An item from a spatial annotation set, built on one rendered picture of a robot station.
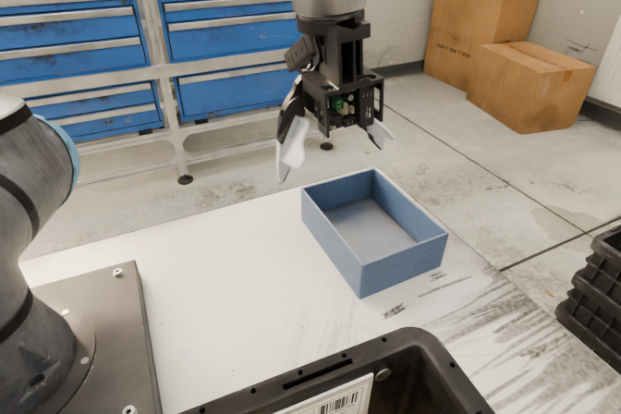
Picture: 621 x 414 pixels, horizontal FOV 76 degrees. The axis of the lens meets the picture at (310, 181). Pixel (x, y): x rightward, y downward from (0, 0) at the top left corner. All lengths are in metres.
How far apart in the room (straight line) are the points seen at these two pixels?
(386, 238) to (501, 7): 2.61
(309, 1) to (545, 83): 2.41
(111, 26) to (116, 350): 1.49
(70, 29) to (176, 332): 1.47
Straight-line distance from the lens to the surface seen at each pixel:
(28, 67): 1.92
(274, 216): 0.73
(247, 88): 2.03
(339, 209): 0.73
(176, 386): 0.54
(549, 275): 1.82
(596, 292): 1.07
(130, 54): 1.89
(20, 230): 0.48
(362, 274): 0.56
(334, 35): 0.40
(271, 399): 0.26
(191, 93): 1.97
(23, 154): 0.52
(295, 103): 0.47
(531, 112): 2.79
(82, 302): 0.61
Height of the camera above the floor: 1.16
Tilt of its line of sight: 34 degrees down
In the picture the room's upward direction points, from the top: straight up
